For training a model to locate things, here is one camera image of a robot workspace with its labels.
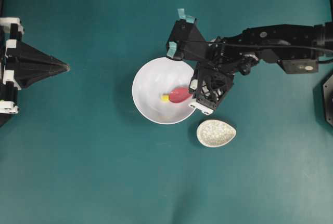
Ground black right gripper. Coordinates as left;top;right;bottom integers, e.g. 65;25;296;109
166;8;258;114

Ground yellow hexagonal prism block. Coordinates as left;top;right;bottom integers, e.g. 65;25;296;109
161;94;170;102

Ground green table mat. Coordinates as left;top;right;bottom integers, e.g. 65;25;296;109
1;0;332;223

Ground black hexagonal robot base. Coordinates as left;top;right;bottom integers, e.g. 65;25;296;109
313;71;332;132

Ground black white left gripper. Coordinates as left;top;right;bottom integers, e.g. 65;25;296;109
1;17;69;126

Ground speckled teardrop dish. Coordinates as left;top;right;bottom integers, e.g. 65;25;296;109
196;120;237;148

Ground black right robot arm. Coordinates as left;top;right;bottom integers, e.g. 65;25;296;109
166;8;332;115

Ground red spoon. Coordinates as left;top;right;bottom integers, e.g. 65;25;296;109
169;87;192;103

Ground white round bowl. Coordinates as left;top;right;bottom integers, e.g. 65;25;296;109
132;57;195;125

